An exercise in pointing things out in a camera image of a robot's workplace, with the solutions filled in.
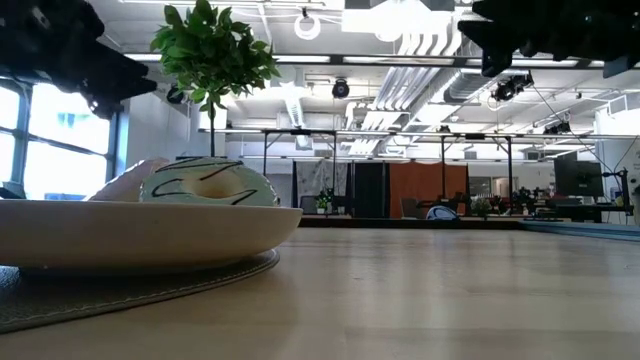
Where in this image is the black metal frame rig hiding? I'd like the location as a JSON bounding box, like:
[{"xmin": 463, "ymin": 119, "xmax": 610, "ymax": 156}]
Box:
[
  {"xmin": 439, "ymin": 132, "xmax": 514, "ymax": 217},
  {"xmin": 261, "ymin": 128, "xmax": 338, "ymax": 216}
]

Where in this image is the white round plate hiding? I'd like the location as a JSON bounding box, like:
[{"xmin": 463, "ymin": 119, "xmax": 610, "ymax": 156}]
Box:
[{"xmin": 0, "ymin": 198, "xmax": 304, "ymax": 272}]

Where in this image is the black computer monitor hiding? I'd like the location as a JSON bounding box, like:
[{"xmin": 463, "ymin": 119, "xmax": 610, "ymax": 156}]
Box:
[{"xmin": 553, "ymin": 158, "xmax": 605, "ymax": 199}]

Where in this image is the black ceiling camera rig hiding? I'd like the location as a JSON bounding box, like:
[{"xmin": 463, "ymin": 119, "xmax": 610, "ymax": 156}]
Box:
[{"xmin": 490, "ymin": 72, "xmax": 535, "ymax": 103}]

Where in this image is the mint donut with black drizzle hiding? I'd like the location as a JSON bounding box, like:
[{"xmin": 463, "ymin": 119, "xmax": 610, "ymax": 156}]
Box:
[{"xmin": 138, "ymin": 156, "xmax": 279, "ymax": 208}]

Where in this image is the blue and white helmet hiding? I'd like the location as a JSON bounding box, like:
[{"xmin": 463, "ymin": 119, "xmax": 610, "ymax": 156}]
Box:
[{"xmin": 425, "ymin": 204, "xmax": 462, "ymax": 222}]

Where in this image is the orange partition curtain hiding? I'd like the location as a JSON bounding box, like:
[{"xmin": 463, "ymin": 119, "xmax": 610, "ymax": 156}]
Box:
[{"xmin": 389, "ymin": 161, "xmax": 469, "ymax": 219}]

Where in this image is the small green potted plant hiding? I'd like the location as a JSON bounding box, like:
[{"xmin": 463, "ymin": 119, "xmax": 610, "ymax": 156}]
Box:
[
  {"xmin": 471, "ymin": 196, "xmax": 494, "ymax": 219},
  {"xmin": 313, "ymin": 187, "xmax": 335, "ymax": 212}
]

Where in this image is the silver ventilation duct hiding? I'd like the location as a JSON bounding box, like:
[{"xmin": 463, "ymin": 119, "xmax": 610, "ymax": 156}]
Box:
[{"xmin": 442, "ymin": 9, "xmax": 581, "ymax": 104}]

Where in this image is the blue table mat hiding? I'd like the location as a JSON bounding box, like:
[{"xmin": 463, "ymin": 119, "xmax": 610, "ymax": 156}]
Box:
[{"xmin": 519, "ymin": 219, "xmax": 640, "ymax": 243}]

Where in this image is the black partition curtain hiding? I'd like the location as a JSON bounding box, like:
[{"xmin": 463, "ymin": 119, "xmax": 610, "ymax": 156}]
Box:
[{"xmin": 351, "ymin": 161, "xmax": 390, "ymax": 219}]

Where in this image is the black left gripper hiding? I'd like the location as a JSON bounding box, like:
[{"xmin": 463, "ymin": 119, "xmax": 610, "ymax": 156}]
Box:
[{"xmin": 0, "ymin": 0, "xmax": 159, "ymax": 120}]

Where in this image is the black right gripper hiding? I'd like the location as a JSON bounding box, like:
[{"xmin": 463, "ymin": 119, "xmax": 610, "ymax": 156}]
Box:
[{"xmin": 456, "ymin": 0, "xmax": 640, "ymax": 78}]

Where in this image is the white ring light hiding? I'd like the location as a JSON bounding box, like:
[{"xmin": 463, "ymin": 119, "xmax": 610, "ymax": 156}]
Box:
[{"xmin": 293, "ymin": 11, "xmax": 323, "ymax": 42}]

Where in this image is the grey round placemat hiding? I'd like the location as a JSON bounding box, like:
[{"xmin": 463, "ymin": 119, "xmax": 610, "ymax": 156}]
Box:
[{"xmin": 0, "ymin": 248, "xmax": 281, "ymax": 335}]

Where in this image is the green leafy small tree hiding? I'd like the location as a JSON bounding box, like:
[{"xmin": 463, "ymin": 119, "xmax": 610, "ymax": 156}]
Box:
[{"xmin": 149, "ymin": 0, "xmax": 281, "ymax": 159}]

